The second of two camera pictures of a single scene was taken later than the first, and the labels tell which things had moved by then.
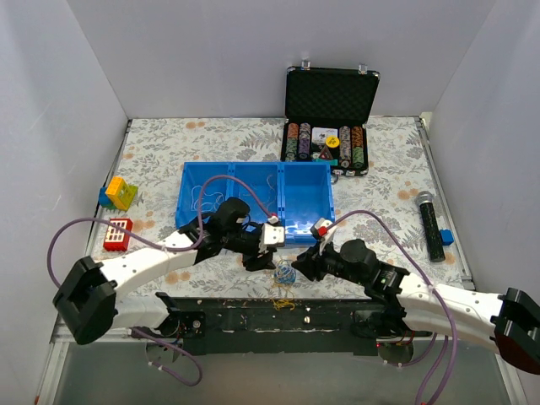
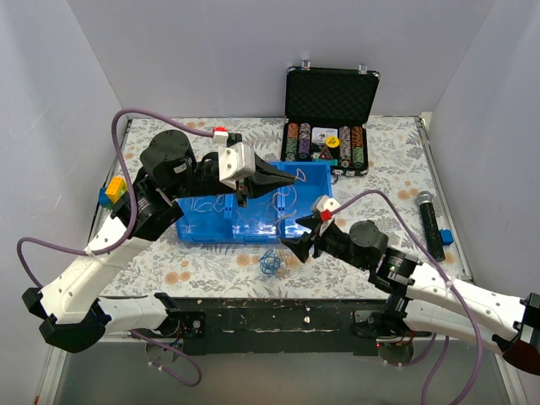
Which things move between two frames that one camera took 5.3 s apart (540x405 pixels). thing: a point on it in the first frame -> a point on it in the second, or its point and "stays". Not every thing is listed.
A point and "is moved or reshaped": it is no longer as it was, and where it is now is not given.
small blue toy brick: (446, 237) stays
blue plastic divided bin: (294, 195) stays
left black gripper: (256, 250) -> (243, 186)
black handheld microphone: (434, 235) stays
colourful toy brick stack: (118, 194) stays
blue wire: (285, 275) is moved or reshaped
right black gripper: (318, 258) -> (315, 240)
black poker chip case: (326, 112) stays
